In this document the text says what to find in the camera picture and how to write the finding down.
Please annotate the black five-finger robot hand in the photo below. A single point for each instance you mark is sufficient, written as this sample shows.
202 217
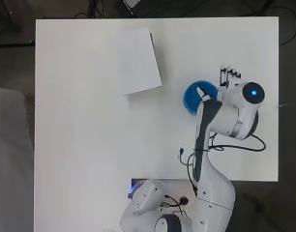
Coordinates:
228 77

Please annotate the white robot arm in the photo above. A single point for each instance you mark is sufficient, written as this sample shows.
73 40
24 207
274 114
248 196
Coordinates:
215 190

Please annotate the blue round tub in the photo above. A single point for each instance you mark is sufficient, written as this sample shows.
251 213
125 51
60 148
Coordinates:
194 96

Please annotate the white paper sheet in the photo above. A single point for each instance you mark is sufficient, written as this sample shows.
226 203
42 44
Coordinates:
138 61

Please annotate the grey cloth cover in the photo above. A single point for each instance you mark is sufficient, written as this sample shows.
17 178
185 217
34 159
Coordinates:
11 161

